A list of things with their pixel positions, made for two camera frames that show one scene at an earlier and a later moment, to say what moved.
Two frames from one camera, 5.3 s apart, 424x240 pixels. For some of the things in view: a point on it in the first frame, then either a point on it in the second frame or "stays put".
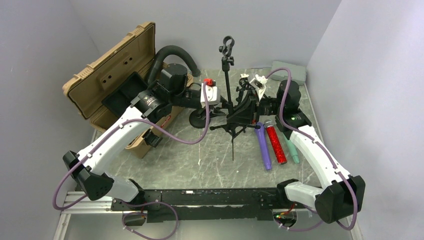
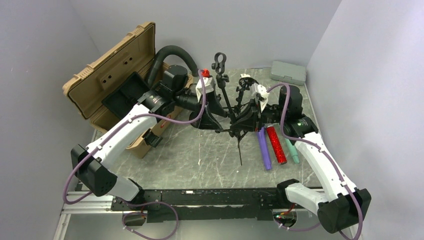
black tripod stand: x=233 y=124 to x=220 y=59
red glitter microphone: x=279 y=151 stays put
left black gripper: x=200 y=106 stays put
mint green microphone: x=292 y=149 stays put
